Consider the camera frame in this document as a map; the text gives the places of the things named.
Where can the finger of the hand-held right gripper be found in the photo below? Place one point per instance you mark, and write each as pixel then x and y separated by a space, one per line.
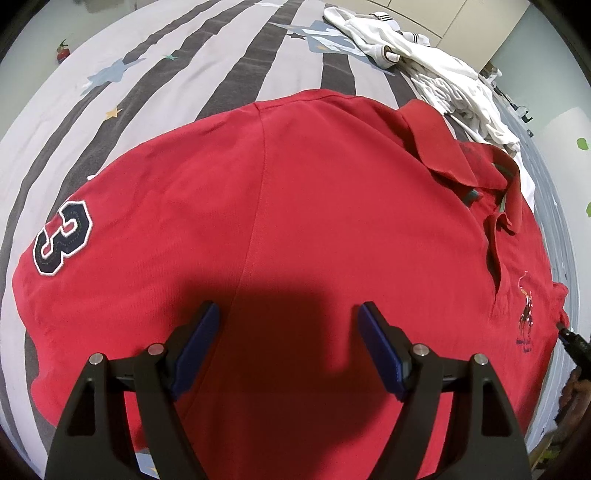
pixel 575 346

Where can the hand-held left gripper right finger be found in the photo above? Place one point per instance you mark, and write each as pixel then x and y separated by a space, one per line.
pixel 383 353

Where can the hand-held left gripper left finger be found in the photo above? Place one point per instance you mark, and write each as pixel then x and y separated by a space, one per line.
pixel 198 344

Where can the red polo shirt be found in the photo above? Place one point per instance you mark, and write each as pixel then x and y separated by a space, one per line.
pixel 300 207

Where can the white headboard green apple stickers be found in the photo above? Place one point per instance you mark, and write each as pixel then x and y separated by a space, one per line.
pixel 572 184

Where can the small dark gadget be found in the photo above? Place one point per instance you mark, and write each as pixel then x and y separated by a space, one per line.
pixel 521 113

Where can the plain white shirt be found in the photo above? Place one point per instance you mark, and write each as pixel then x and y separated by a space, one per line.
pixel 461 106

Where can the striped star bed sheet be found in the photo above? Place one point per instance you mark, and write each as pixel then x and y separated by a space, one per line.
pixel 161 83

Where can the small white device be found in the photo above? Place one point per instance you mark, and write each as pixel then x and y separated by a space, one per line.
pixel 491 74

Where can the red fire extinguisher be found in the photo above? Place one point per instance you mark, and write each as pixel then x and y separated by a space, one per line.
pixel 62 53

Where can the cream wardrobe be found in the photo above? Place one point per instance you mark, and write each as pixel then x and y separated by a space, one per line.
pixel 461 23

